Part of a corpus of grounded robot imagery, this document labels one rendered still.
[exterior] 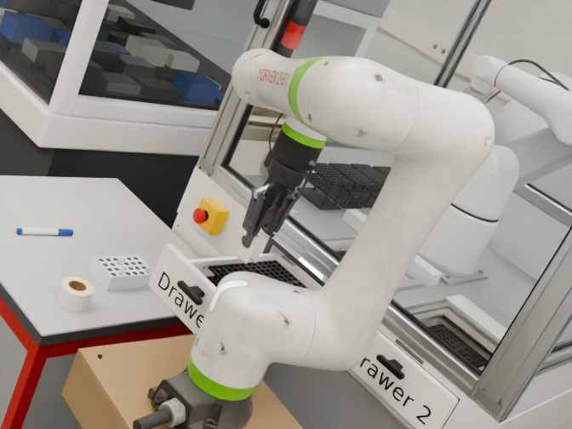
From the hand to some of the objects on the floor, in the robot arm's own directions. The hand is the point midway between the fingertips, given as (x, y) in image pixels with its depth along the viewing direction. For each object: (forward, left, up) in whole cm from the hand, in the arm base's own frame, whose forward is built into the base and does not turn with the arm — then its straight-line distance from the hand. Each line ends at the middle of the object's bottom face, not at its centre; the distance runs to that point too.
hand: (252, 246), depth 167 cm
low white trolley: (-9, +40, -100) cm, 108 cm away
